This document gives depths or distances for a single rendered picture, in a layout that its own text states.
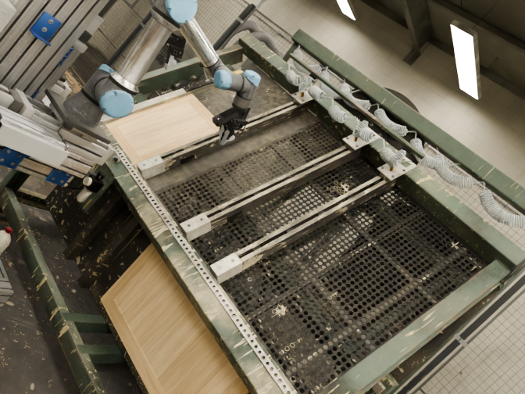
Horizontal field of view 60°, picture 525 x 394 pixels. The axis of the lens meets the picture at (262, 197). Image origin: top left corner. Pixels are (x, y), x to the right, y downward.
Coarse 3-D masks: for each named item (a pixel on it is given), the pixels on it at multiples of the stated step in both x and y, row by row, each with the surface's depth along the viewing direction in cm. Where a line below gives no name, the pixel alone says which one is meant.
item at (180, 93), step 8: (200, 88) 281; (208, 88) 285; (160, 96) 273; (168, 96) 273; (176, 96) 274; (136, 104) 267; (144, 104) 267; (152, 104) 268; (160, 104) 271; (136, 112) 264; (104, 120) 255; (112, 120) 259
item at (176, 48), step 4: (176, 36) 237; (180, 36) 238; (176, 40) 240; (180, 40) 240; (184, 40) 240; (172, 44) 241; (176, 44) 241; (180, 44) 241; (184, 44) 242; (168, 48) 241; (172, 48) 241; (176, 48) 241; (180, 48) 241; (172, 52) 243; (176, 52) 243; (180, 52) 245; (176, 56) 244; (180, 56) 244
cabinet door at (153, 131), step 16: (192, 96) 278; (144, 112) 265; (160, 112) 267; (176, 112) 267; (192, 112) 268; (208, 112) 268; (112, 128) 254; (128, 128) 256; (144, 128) 256; (160, 128) 257; (176, 128) 258; (192, 128) 258; (208, 128) 259; (128, 144) 247; (144, 144) 248; (160, 144) 248; (176, 144) 249
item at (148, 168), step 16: (304, 80) 261; (304, 96) 268; (272, 112) 263; (288, 112) 266; (304, 112) 275; (240, 128) 252; (256, 128) 258; (192, 144) 242; (208, 144) 243; (224, 144) 251; (144, 160) 231; (160, 160) 232; (176, 160) 237; (144, 176) 230
